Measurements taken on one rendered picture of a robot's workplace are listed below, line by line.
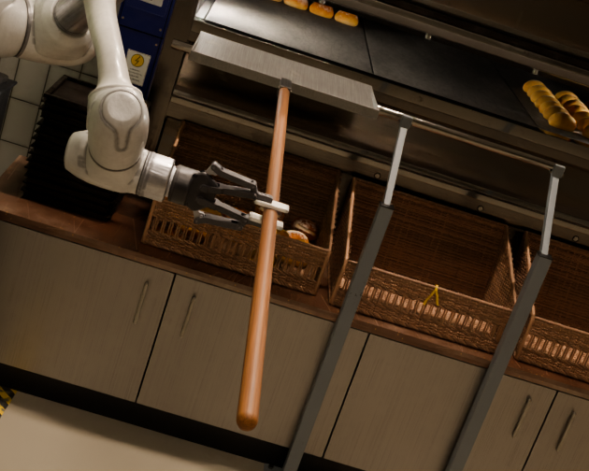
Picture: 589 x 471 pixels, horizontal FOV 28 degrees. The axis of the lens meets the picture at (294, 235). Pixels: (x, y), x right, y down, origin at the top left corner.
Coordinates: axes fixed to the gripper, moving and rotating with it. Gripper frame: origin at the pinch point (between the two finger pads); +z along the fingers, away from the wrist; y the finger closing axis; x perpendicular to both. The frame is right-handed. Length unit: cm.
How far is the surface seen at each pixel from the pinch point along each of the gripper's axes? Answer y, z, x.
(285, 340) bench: 74, 24, -96
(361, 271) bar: 43, 37, -92
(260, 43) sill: 4, -9, -154
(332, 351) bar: 70, 38, -90
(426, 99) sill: 4, 48, -153
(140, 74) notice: 25, -42, -150
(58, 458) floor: 118, -29, -69
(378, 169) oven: 32, 41, -152
